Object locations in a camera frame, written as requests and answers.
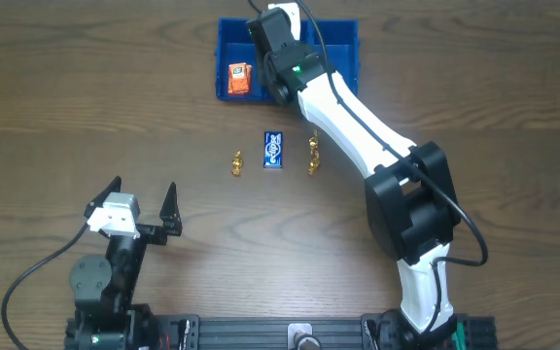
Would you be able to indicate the orange candy box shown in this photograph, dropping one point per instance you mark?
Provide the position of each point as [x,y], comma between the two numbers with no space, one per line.
[233,91]
[241,73]

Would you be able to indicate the mounting rail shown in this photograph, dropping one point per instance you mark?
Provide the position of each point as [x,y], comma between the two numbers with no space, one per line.
[251,333]

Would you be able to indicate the gold candy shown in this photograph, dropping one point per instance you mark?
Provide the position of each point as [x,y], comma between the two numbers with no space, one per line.
[314,143]
[236,163]
[314,166]

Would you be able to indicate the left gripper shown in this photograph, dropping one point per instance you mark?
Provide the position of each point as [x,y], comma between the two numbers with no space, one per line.
[153,234]

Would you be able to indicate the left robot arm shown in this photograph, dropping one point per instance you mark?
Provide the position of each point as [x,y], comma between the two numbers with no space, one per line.
[119,272]

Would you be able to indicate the blue tray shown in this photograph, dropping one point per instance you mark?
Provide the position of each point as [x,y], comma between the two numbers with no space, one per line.
[343,53]

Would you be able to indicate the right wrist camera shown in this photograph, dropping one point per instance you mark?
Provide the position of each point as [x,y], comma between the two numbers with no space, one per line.
[287,14]

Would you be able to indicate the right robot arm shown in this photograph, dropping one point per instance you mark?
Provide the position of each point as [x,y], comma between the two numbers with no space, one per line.
[353,131]

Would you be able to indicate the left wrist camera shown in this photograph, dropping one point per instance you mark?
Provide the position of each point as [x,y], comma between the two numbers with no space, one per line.
[115,214]

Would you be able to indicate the blue candy pack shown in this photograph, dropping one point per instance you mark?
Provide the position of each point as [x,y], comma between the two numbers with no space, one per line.
[272,150]

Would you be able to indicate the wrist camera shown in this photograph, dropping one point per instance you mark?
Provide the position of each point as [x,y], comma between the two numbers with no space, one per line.
[115,214]
[287,14]

